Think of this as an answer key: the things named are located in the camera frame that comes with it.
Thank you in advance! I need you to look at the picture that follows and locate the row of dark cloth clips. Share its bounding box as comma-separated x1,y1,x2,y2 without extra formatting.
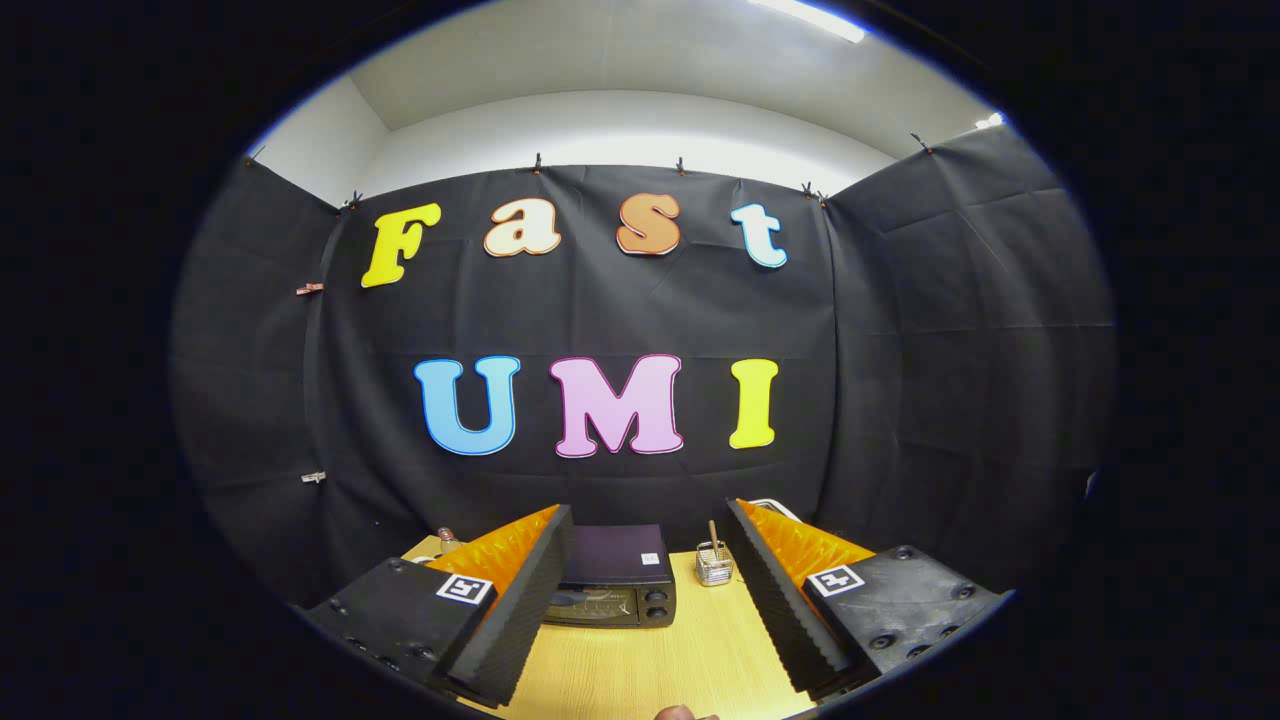
245,130,936,211

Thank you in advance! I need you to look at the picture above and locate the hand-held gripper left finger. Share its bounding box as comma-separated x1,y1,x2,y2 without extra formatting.
305,503,576,709

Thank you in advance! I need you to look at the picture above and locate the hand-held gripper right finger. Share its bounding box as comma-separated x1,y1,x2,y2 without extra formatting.
724,498,1006,701

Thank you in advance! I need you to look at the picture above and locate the black toaster oven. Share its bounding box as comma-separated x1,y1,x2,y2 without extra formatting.
545,524,677,629

